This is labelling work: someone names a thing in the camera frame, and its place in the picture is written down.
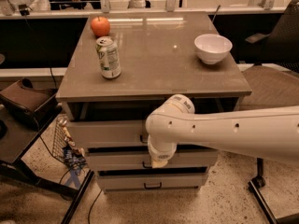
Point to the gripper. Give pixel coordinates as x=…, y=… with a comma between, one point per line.
x=162, y=156

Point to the grey top drawer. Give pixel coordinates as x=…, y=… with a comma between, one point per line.
x=92, y=134

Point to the grey drawer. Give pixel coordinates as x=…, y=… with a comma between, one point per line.
x=92, y=134
x=130, y=182
x=138, y=158

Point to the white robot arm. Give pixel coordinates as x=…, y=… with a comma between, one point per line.
x=271, y=134

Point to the grey middle drawer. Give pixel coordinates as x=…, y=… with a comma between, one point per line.
x=138, y=158

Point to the grey bottom drawer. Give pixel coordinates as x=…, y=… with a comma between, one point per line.
x=130, y=182

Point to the grey drawer cabinet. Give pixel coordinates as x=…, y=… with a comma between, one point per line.
x=157, y=61

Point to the white green soda can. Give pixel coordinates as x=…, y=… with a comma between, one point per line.
x=108, y=55

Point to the white bowl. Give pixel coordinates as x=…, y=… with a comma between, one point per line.
x=212, y=48

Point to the black side table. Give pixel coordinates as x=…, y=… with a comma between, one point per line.
x=15, y=141

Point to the brown office chair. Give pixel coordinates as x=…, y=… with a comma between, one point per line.
x=270, y=87

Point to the red apple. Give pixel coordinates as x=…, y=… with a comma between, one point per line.
x=100, y=26

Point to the wire mesh basket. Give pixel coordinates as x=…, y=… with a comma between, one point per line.
x=64, y=148

